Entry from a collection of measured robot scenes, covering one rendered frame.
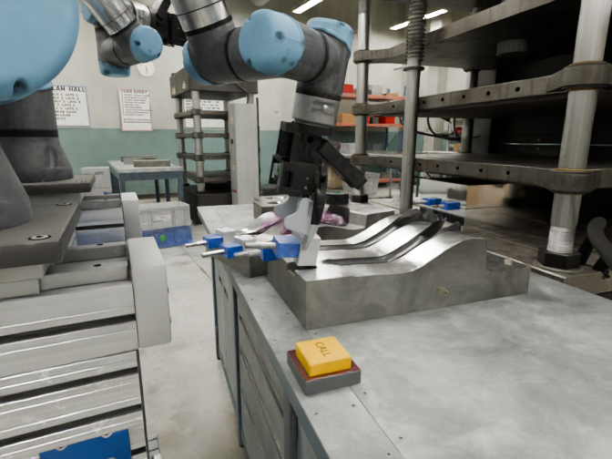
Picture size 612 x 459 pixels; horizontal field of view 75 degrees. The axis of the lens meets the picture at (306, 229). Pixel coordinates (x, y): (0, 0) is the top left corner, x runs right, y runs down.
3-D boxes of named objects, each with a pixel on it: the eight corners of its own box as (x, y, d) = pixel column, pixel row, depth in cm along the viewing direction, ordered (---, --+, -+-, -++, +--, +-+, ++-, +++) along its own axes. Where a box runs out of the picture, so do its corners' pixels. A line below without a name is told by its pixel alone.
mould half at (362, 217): (249, 278, 93) (249, 232, 91) (205, 253, 113) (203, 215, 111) (392, 245, 122) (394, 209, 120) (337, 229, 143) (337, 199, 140)
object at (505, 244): (561, 300, 99) (566, 272, 98) (342, 212, 219) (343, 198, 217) (752, 265, 127) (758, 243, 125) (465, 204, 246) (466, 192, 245)
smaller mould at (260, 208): (261, 225, 151) (261, 207, 149) (253, 218, 165) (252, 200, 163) (311, 221, 157) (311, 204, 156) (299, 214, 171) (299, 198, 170)
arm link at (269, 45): (218, 76, 55) (270, 87, 64) (280, 67, 49) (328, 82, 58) (217, 15, 54) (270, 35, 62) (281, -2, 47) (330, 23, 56)
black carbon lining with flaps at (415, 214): (325, 277, 74) (326, 227, 71) (298, 254, 88) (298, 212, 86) (475, 259, 85) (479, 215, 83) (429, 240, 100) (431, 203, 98)
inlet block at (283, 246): (245, 264, 68) (249, 235, 66) (239, 253, 72) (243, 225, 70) (316, 266, 72) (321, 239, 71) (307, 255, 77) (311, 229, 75)
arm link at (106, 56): (114, 71, 97) (108, 22, 94) (93, 76, 104) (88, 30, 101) (144, 75, 103) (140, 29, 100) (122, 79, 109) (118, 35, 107)
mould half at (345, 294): (305, 331, 68) (305, 255, 65) (268, 280, 91) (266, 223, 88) (527, 293, 84) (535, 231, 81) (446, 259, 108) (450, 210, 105)
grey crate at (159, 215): (132, 232, 394) (130, 210, 389) (125, 225, 426) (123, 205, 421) (191, 225, 427) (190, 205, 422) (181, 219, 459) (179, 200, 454)
